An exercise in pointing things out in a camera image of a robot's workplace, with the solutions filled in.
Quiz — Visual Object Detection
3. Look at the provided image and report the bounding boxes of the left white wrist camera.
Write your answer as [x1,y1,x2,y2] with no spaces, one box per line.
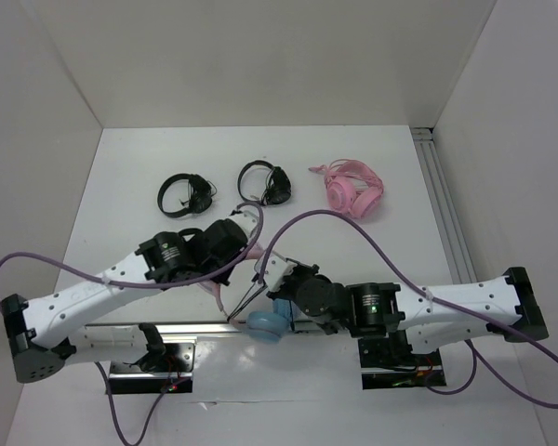
[229,209,261,239]

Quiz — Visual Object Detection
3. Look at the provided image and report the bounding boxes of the aluminium rail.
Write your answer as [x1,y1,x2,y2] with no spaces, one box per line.
[73,315,447,340]
[410,127,477,283]

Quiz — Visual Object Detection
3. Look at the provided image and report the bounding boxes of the left black headphones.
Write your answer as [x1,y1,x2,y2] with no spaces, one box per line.
[156,173,218,218]

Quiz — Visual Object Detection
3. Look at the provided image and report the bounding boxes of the front aluminium rail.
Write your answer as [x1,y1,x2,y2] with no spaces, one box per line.
[73,315,447,340]

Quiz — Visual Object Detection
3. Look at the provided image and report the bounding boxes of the pink blue cat-ear headphones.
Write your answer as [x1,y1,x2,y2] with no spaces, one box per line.
[199,269,300,343]

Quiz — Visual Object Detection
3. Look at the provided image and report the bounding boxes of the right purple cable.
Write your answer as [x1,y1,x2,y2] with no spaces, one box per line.
[259,209,558,411]

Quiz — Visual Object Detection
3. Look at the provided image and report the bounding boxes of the right aluminium rail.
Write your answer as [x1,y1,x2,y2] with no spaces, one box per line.
[410,127,477,283]

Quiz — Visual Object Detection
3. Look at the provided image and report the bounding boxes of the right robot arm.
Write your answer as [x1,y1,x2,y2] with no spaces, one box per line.
[267,263,549,364]

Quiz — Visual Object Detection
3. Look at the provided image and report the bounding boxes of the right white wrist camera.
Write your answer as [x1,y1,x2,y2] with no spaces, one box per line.
[255,252,296,293]

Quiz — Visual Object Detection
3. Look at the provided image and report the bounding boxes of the black headphone audio cable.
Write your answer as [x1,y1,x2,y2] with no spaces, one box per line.
[227,273,267,324]

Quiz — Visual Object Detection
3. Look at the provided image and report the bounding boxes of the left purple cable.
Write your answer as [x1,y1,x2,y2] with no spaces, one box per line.
[0,202,265,317]

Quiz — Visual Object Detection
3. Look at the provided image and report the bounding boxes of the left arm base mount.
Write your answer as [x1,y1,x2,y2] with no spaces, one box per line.
[107,338,196,395]

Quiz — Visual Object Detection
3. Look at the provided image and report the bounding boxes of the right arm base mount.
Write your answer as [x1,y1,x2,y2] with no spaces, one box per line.
[358,337,446,390]

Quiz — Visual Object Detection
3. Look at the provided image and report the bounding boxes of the purple cable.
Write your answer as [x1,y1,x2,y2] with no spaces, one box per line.
[259,209,558,411]
[0,202,265,317]

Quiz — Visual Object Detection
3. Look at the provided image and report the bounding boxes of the black headphones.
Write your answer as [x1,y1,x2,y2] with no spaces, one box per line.
[236,160,292,206]
[156,173,218,218]

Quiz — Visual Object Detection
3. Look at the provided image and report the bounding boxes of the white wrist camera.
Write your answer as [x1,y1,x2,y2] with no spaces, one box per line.
[229,209,261,239]
[255,252,296,293]

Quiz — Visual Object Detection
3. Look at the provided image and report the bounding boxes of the middle black headphones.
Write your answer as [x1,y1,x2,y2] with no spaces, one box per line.
[236,160,292,206]

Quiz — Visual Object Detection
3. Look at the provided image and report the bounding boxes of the pink gaming headset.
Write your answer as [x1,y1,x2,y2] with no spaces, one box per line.
[308,159,384,219]

